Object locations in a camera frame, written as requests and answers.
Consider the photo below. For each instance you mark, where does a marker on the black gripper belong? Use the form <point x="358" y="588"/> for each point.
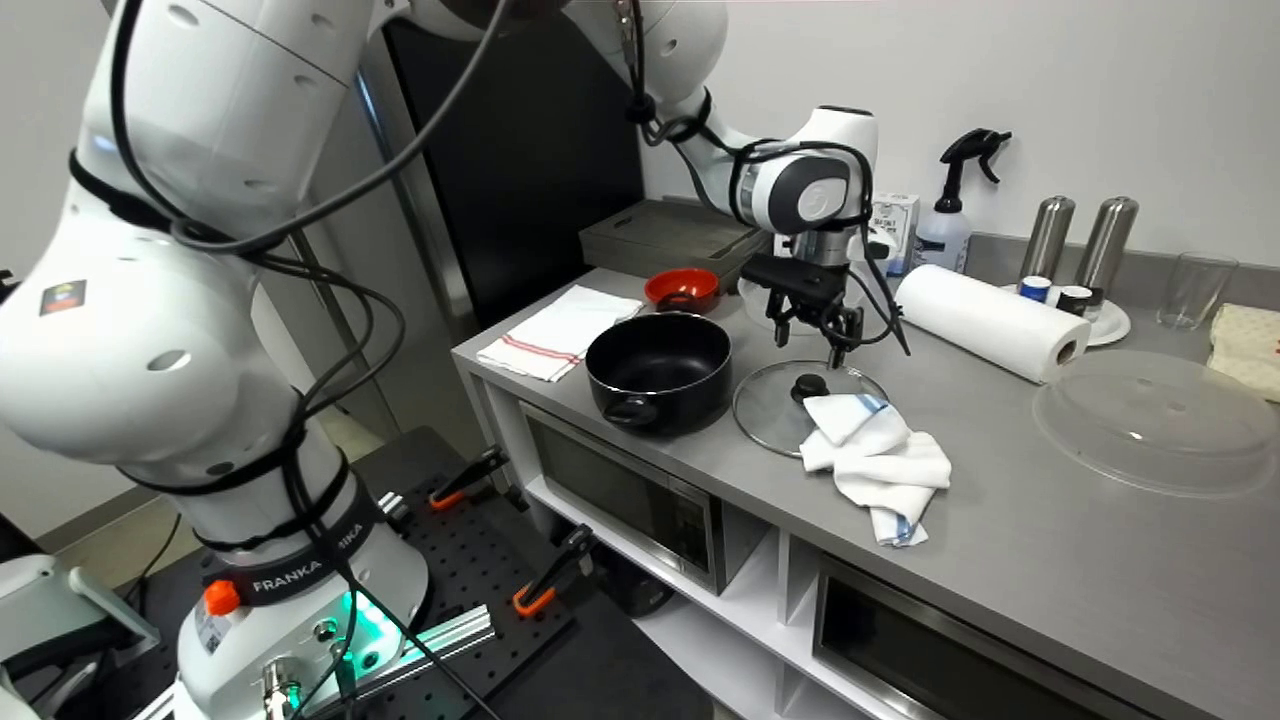
<point x="807" y="285"/>

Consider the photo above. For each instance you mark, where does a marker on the glass lid with black knob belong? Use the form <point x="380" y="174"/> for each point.
<point x="774" y="404"/>

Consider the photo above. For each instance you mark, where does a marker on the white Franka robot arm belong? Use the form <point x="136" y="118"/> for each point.
<point x="201" y="335"/>

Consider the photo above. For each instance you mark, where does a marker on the black cooking pot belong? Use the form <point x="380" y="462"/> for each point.
<point x="662" y="364"/>

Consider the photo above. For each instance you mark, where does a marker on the clear glass pot lid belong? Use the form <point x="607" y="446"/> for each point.
<point x="1160" y="425"/>

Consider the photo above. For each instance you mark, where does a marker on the red bowl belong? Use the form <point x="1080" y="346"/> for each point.
<point x="682" y="290"/>

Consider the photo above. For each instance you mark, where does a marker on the white cloth with blue stripes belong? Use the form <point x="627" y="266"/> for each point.
<point x="883" y="464"/>

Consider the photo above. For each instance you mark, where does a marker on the spray bottle with black trigger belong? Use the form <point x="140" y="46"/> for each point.
<point x="944" y="235"/>

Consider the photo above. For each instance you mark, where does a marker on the white paper towel roll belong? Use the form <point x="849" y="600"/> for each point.
<point x="982" y="320"/>

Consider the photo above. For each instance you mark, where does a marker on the grey metal tray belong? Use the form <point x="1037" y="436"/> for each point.
<point x="666" y="236"/>

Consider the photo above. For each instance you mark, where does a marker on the small bottle with blue cap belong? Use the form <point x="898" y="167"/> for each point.
<point x="1032" y="285"/>

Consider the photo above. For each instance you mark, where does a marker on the steel shaker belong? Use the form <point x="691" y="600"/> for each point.
<point x="1044" y="236"/>
<point x="1106" y="240"/>

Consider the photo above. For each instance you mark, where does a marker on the built-in black oven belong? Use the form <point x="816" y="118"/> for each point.
<point x="627" y="503"/>
<point x="933" y="654"/>

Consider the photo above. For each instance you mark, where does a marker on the white towel with red stripes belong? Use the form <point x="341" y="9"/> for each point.
<point x="560" y="335"/>

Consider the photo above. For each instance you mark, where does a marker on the small bottle with black cap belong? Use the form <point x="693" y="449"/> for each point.
<point x="1072" y="298"/>

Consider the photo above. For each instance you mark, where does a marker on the white plate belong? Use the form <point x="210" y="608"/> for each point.
<point x="1106" y="324"/>

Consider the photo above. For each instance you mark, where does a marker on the grey counter unit with shelves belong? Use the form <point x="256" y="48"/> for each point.
<point x="1043" y="563"/>

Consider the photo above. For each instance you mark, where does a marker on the black standing panel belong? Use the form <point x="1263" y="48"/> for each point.
<point x="533" y="145"/>

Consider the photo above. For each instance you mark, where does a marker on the orange and black clamp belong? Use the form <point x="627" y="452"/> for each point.
<point x="541" y="592"/>
<point x="460" y="491"/>

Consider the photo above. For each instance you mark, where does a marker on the black robot table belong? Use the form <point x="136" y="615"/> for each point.
<point x="603" y="666"/>

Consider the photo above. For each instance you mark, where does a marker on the black perforated breadboard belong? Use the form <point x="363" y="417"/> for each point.
<point x="464" y="574"/>

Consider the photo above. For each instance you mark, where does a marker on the grey metal stand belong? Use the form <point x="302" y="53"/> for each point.
<point x="67" y="600"/>

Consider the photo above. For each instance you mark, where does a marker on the aluminium rail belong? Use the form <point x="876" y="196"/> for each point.
<point x="440" y="638"/>

